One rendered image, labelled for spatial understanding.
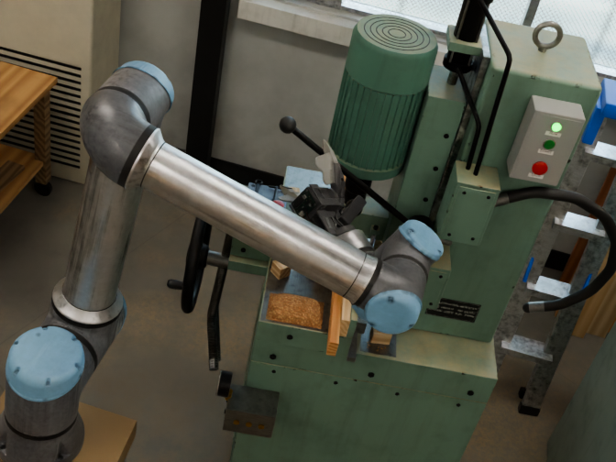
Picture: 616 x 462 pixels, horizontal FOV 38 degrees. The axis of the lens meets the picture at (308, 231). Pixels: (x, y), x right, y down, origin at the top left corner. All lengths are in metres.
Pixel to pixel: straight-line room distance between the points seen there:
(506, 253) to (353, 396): 0.51
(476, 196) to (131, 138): 0.71
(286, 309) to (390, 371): 0.32
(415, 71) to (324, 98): 1.74
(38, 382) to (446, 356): 0.93
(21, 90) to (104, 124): 1.82
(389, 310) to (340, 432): 0.84
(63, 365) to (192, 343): 1.30
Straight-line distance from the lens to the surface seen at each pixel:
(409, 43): 1.80
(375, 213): 2.04
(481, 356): 2.17
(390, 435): 2.29
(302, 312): 1.95
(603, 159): 2.69
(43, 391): 1.84
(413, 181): 1.93
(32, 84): 3.34
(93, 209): 1.74
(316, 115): 3.55
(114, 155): 1.48
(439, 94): 1.83
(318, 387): 2.17
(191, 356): 3.07
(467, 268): 2.04
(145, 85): 1.59
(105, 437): 2.08
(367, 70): 1.78
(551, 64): 1.83
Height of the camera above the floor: 2.28
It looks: 39 degrees down
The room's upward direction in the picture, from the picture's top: 13 degrees clockwise
